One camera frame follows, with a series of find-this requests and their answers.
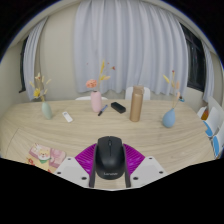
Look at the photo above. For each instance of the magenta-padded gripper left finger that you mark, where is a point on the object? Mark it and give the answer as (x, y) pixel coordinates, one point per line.
(71, 168)

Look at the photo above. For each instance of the white remote control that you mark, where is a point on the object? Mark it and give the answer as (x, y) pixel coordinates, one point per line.
(67, 117)

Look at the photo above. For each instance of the blue vase with dried flowers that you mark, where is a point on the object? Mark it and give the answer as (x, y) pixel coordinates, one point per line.
(169, 119)

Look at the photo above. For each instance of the gold drink bottle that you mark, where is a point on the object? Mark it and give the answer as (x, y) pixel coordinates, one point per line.
(136, 105)

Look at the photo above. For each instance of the wide white curtain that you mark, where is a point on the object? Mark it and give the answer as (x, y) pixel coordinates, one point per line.
(133, 43)

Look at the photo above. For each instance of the cartoon print mouse pad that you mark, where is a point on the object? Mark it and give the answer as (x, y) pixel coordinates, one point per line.
(43, 156)

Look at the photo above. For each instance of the narrow white curtain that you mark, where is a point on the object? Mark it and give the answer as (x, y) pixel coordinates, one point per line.
(31, 63)
(208, 76)

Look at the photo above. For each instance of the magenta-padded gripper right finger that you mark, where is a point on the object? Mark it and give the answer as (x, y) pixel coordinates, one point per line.
(146, 168)

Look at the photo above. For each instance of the dark window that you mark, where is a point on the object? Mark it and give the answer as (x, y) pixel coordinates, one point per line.
(194, 63)
(23, 66)

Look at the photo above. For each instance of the dark pen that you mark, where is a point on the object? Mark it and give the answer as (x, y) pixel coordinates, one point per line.
(102, 110)

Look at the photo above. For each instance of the green vase with yellow flowers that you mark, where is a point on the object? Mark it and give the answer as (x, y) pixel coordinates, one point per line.
(46, 111)

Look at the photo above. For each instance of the pink vase with orange flower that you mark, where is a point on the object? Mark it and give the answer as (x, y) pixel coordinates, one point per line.
(96, 101)

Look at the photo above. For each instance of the black computer mouse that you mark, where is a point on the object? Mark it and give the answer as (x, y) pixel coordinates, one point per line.
(110, 156)

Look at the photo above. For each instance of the small black box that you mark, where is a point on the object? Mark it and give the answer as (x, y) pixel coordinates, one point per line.
(118, 107)

